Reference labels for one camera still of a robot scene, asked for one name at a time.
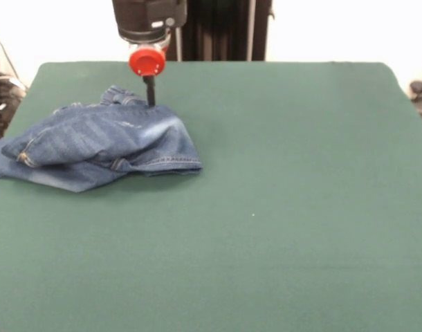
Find blue denim jeans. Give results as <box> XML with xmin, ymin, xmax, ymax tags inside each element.
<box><xmin>0</xmin><ymin>85</ymin><xmax>203</xmax><ymax>194</ymax></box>

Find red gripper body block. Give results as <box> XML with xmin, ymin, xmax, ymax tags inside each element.
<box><xmin>127</xmin><ymin>40</ymin><xmax>171</xmax><ymax>77</ymax></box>

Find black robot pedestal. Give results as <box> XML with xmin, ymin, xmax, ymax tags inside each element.
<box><xmin>176</xmin><ymin>0</ymin><xmax>277</xmax><ymax>62</ymax></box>

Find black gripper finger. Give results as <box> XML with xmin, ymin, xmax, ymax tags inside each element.
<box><xmin>143</xmin><ymin>74</ymin><xmax>158</xmax><ymax>107</ymax></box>

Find dark green table cloth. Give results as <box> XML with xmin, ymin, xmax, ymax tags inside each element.
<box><xmin>0</xmin><ymin>61</ymin><xmax>422</xmax><ymax>332</ymax></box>

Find thin grey cable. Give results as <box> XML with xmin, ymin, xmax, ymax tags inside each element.
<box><xmin>0</xmin><ymin>28</ymin><xmax>27</xmax><ymax>93</ymax></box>

